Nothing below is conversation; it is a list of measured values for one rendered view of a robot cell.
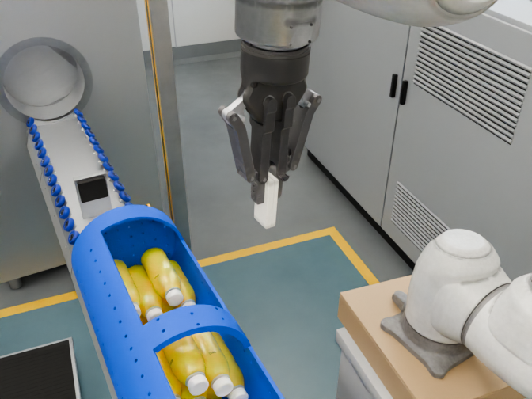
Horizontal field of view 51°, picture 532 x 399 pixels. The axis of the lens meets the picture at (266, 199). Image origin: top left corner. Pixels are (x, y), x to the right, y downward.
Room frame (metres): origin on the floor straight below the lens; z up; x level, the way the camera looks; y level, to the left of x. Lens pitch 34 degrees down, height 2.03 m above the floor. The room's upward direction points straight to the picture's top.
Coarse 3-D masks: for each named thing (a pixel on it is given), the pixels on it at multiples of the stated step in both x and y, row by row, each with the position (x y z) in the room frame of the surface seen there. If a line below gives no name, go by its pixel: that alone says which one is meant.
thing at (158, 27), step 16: (144, 0) 1.83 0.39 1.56; (160, 0) 1.80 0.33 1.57; (160, 16) 1.79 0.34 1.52; (160, 32) 1.79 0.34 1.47; (160, 48) 1.79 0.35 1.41; (160, 64) 1.78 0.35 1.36; (160, 80) 1.78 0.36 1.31; (160, 96) 1.78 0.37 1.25; (176, 96) 1.81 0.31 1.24; (160, 112) 1.80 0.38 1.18; (176, 112) 1.80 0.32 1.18; (160, 128) 1.82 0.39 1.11; (176, 128) 1.80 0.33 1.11; (176, 144) 1.80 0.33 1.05; (176, 160) 1.79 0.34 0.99; (176, 176) 1.79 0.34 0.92; (176, 192) 1.79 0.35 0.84; (176, 208) 1.78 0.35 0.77; (176, 224) 1.78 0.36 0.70
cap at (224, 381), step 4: (216, 380) 0.71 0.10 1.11; (220, 380) 0.71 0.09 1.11; (224, 380) 0.71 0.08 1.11; (228, 380) 0.71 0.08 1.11; (216, 384) 0.70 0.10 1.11; (220, 384) 0.70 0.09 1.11; (224, 384) 0.70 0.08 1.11; (228, 384) 0.70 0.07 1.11; (232, 384) 0.71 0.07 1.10; (216, 388) 0.70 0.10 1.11; (220, 388) 0.70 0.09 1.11; (224, 388) 0.70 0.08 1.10; (228, 388) 0.70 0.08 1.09; (232, 388) 0.71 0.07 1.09; (216, 392) 0.69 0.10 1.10; (220, 392) 0.70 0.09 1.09; (224, 392) 0.70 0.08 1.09; (228, 392) 0.70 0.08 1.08; (220, 396) 0.69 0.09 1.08
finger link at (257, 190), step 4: (240, 172) 0.56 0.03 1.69; (256, 172) 0.56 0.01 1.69; (244, 176) 0.55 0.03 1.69; (256, 176) 0.56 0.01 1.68; (256, 180) 0.56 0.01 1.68; (252, 184) 0.57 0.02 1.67; (256, 184) 0.56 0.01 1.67; (260, 184) 0.56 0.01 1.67; (264, 184) 0.57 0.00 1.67; (252, 188) 0.57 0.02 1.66; (256, 188) 0.56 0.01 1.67; (260, 188) 0.56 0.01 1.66; (264, 188) 0.57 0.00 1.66; (252, 192) 0.57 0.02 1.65; (256, 192) 0.56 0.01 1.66; (260, 192) 0.56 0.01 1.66; (252, 196) 0.57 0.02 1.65; (256, 196) 0.56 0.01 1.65; (260, 196) 0.57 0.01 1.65; (256, 200) 0.56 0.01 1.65; (260, 200) 0.56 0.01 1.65
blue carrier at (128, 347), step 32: (96, 224) 1.09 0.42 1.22; (128, 224) 1.14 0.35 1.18; (160, 224) 1.18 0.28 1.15; (96, 256) 0.98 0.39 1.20; (128, 256) 1.13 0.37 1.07; (192, 256) 1.08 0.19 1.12; (96, 288) 0.90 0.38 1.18; (96, 320) 0.84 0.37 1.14; (128, 320) 0.78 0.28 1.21; (160, 320) 0.76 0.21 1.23; (192, 320) 0.76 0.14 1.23; (224, 320) 0.79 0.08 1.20; (128, 352) 0.71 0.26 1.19; (128, 384) 0.66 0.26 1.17; (160, 384) 0.62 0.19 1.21; (256, 384) 0.74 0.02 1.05
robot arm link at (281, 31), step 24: (240, 0) 0.56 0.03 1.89; (264, 0) 0.54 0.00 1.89; (288, 0) 0.54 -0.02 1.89; (312, 0) 0.55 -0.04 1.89; (240, 24) 0.56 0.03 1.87; (264, 24) 0.54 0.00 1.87; (288, 24) 0.54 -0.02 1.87; (312, 24) 0.55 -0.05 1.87; (264, 48) 0.55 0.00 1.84; (288, 48) 0.55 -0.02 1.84
